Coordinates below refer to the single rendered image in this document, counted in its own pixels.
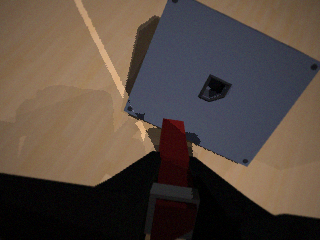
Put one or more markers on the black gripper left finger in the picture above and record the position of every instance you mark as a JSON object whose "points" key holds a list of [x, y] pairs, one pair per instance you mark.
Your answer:
{"points": [[116, 209]]}

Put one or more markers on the red peg with white band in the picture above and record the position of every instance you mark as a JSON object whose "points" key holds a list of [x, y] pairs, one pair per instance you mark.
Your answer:
{"points": [[173, 201]]}

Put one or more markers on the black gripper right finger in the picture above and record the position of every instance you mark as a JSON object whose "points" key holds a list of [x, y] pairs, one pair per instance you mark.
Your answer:
{"points": [[225, 213]]}

